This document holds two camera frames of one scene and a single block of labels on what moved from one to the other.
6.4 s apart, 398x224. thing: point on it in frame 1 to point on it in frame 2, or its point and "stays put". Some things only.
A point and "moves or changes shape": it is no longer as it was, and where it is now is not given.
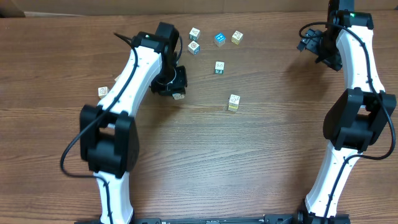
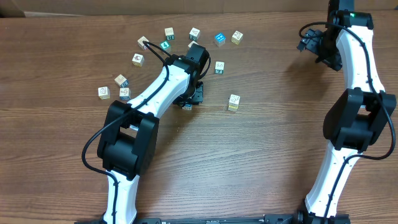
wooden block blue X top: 178,96 moves or changes shape
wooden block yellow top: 232,107 stays put
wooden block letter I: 234,99 stays put
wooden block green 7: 219,67 stays put
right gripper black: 311,43 stays put
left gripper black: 178,85 to 198,96
